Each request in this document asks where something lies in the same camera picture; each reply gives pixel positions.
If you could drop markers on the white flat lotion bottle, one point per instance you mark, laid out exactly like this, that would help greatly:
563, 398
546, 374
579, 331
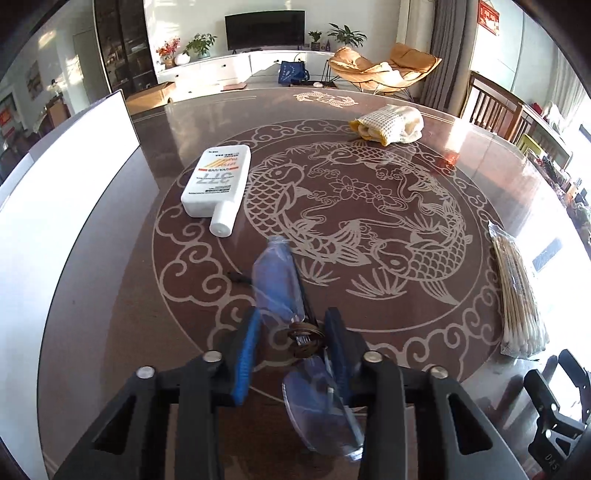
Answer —
217, 180

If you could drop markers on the large leafy potted plant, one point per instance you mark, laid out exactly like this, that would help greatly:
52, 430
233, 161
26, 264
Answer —
346, 34

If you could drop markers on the small potted plant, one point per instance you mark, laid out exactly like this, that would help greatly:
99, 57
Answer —
315, 39

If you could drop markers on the dark glass display cabinet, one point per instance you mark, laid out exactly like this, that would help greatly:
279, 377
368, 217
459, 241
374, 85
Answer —
124, 46

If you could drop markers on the white television console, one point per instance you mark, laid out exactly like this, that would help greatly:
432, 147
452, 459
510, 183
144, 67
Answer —
231, 69

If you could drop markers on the bag of cotton swabs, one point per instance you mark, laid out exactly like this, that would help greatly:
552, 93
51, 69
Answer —
517, 295

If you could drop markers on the blue tinted glasses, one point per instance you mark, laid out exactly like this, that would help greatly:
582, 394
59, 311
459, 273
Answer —
277, 277

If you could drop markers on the red wall hanging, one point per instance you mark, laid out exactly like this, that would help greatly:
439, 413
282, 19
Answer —
489, 16

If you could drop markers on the green potted plant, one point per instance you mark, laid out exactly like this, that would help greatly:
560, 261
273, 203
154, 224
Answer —
201, 45

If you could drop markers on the red cloth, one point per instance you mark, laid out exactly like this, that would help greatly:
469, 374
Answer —
538, 108

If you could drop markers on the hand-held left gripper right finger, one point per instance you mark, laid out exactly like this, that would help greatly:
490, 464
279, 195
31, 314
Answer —
334, 344

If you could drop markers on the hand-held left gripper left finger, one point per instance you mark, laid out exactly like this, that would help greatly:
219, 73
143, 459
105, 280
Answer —
244, 355

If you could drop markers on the covered standing air conditioner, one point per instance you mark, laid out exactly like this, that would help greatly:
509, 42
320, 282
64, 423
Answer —
415, 23

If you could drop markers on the yellow white waffle cloth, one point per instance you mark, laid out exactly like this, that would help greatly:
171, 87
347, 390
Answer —
392, 122

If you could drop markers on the black television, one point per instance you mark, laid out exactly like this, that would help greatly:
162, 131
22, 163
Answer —
265, 30

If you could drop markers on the red flower plant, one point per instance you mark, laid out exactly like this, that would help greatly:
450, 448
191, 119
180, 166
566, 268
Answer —
167, 51

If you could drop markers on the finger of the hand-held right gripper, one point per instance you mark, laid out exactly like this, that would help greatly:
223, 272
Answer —
541, 392
568, 367

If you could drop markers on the framed wall painting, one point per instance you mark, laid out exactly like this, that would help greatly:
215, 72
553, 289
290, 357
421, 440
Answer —
33, 81

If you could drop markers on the white round vase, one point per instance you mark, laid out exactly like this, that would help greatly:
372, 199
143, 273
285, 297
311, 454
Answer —
182, 59

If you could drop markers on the white sheer curtain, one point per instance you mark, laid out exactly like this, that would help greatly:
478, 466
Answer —
570, 83

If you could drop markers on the blue tote bag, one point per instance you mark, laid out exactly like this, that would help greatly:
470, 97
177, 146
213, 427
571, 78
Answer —
293, 72

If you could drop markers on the grey curtain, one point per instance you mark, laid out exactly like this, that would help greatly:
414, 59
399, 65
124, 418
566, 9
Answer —
445, 50

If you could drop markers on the wooden dining chair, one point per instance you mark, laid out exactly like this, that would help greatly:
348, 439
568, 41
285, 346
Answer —
57, 113

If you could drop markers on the row of small figurines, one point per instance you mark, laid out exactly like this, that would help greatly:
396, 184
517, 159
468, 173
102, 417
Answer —
570, 189

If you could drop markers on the wooden slat chair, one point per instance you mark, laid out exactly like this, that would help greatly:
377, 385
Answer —
489, 101
542, 138

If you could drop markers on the cardboard box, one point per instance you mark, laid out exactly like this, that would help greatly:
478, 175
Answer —
150, 97

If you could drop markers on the orange lounge chair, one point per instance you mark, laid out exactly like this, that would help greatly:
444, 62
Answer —
369, 69

